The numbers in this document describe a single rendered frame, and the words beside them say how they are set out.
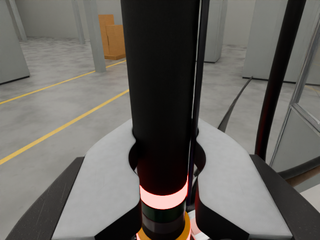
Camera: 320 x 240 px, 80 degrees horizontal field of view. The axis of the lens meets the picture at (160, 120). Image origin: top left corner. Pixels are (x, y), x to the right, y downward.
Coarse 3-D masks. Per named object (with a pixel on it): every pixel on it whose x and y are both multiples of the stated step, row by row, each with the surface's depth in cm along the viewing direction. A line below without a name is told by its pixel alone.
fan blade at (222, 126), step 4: (252, 76) 38; (248, 80) 38; (244, 88) 37; (240, 92) 37; (236, 100) 38; (232, 104) 37; (232, 108) 40; (228, 112) 37; (224, 116) 37; (228, 116) 41; (224, 120) 38; (228, 120) 48; (220, 124) 36; (224, 124) 41; (220, 128) 38; (224, 128) 45; (224, 132) 50; (196, 172) 36
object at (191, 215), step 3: (192, 210) 19; (189, 213) 19; (192, 213) 19; (189, 216) 19; (192, 216) 19; (192, 234) 17; (198, 234) 17; (201, 234) 17; (204, 234) 17; (192, 237) 17; (195, 237) 17; (198, 237) 17; (201, 237) 17; (204, 237) 17; (207, 237) 17
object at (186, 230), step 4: (188, 216) 16; (188, 220) 15; (188, 224) 15; (184, 228) 15; (188, 228) 15; (140, 232) 14; (184, 232) 14; (188, 232) 14; (140, 236) 14; (144, 236) 14; (180, 236) 14; (184, 236) 14; (188, 236) 14
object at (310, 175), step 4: (316, 168) 24; (304, 172) 24; (308, 172) 24; (312, 172) 24; (316, 172) 24; (296, 176) 23; (300, 176) 23; (304, 176) 23; (308, 176) 23; (312, 176) 24; (288, 180) 22; (292, 180) 22; (296, 180) 23; (300, 180) 23; (304, 180) 23; (292, 184) 22; (296, 184) 23
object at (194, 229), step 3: (192, 219) 18; (195, 219) 18; (192, 222) 18; (195, 222) 18; (192, 225) 18; (195, 225) 18; (192, 228) 17; (195, 228) 17; (192, 231) 17; (195, 231) 17; (198, 231) 17; (195, 234) 17
